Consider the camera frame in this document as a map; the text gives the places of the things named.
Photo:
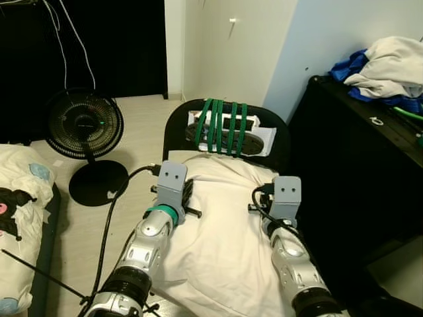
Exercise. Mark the white pillow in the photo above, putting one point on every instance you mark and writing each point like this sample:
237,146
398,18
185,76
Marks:
225,257

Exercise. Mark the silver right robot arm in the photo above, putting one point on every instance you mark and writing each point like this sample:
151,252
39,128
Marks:
291,257

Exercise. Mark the black folding chair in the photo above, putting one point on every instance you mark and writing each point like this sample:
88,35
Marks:
175,135

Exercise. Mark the black cabinet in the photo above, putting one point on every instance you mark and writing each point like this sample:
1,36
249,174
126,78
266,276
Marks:
357,172

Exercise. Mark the dark grey bed base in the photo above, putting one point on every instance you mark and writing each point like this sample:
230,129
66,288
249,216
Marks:
45,264

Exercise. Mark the blue cloth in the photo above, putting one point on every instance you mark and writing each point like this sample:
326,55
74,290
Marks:
347,66

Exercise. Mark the cream cartoon print comforter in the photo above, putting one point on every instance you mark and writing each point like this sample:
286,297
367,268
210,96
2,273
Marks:
23,178

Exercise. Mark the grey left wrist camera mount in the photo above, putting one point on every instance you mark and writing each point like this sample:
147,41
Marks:
172,181

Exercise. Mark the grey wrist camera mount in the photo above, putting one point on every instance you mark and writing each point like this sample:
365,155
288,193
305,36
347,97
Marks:
172,181
287,195

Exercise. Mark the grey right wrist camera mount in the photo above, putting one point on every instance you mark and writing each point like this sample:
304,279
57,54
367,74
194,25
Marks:
287,195

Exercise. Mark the black pedestal fan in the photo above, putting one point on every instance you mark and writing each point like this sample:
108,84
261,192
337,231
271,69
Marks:
82,125

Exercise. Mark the small white wall hook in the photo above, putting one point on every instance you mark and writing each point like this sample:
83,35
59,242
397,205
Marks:
232,22

